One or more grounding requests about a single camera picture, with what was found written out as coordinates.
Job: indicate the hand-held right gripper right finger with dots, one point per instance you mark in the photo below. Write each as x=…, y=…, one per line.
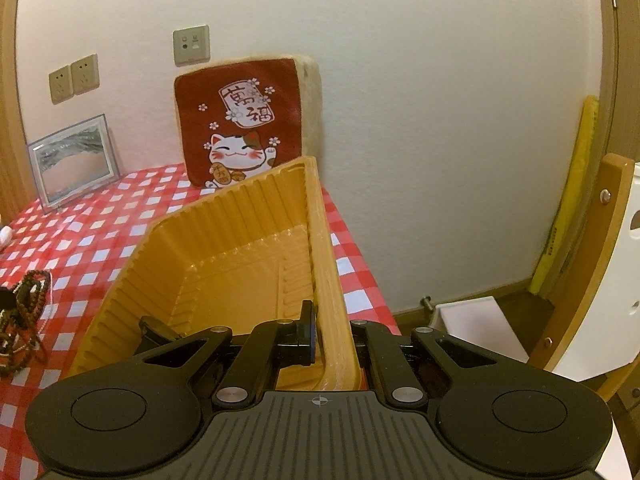
x=372, y=341

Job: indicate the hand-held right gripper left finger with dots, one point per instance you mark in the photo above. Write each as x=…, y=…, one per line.
x=309, y=332

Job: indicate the yellow plastic tray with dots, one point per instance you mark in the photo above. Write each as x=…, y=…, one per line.
x=225, y=240

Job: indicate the white box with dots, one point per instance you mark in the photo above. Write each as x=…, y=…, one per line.
x=475, y=325

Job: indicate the wooden and white chair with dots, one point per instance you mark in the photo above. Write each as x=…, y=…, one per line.
x=590, y=260

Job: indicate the red lucky cat cushion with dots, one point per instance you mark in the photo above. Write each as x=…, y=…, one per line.
x=240, y=110

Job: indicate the yellow folded mat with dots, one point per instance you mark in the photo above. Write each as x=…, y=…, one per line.
x=575, y=200

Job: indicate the red checkered tablecloth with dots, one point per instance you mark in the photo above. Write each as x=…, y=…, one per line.
x=75, y=240

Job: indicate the white bunny plush toy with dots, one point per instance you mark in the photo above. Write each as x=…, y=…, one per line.
x=4, y=236

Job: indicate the wooden cabinet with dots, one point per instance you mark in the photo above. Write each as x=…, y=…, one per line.
x=7, y=135

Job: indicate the wooden door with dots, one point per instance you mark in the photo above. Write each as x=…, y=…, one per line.
x=622, y=60

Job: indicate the glass picture frame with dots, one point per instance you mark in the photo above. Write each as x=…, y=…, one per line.
x=75, y=165

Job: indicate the beige wall socket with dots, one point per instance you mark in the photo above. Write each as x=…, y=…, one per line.
x=61, y=84
x=85, y=75
x=191, y=45

